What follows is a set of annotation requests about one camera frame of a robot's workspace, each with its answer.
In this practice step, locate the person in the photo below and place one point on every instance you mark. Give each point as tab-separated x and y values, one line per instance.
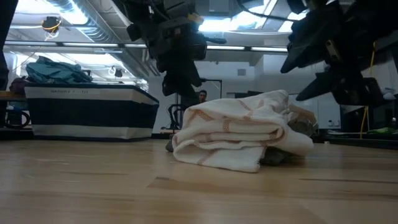
202	96

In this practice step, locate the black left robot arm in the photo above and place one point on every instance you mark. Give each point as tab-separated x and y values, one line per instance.
4	31

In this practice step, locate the white red-checked towel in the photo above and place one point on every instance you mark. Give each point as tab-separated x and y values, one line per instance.
233	133

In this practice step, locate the green flat object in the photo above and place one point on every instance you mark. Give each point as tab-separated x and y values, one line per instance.
382	130

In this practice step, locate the silver ventilation duct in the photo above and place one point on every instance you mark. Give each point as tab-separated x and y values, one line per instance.
99	28

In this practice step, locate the white board screen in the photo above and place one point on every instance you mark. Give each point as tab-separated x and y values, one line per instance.
323	112

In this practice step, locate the navy blue fabric bin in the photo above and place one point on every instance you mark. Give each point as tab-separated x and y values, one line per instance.
93	112

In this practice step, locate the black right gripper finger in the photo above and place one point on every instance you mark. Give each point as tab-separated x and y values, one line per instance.
329	84
311	51

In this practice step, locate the plain grey towel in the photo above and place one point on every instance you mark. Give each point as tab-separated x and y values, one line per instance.
276	155

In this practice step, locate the dark backpack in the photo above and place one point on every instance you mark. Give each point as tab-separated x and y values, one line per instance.
18	85

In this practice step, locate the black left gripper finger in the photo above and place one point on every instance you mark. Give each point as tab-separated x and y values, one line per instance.
191	81
174	82

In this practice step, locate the teal clothes pile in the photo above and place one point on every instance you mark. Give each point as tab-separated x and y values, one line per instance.
56	73

